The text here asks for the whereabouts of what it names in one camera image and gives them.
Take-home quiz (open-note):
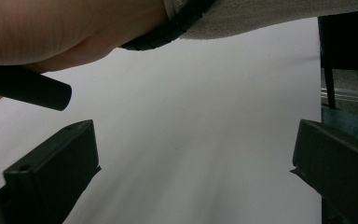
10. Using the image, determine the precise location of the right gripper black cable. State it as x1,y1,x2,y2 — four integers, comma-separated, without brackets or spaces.
118,0,217,52

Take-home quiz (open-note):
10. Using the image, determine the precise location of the black metal stand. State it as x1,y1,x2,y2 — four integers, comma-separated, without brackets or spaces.
317,7,358,110

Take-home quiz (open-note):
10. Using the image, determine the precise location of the aluminium floor rail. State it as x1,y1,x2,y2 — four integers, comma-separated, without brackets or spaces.
321,88,358,106

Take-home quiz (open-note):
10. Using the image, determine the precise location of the white table mat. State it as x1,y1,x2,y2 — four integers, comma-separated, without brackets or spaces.
0,17,324,224

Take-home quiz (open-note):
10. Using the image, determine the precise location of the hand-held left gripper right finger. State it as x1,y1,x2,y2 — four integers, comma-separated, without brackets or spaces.
290,119,358,224

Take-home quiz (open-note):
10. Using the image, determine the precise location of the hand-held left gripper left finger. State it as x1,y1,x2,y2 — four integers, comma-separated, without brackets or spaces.
0,119,103,224

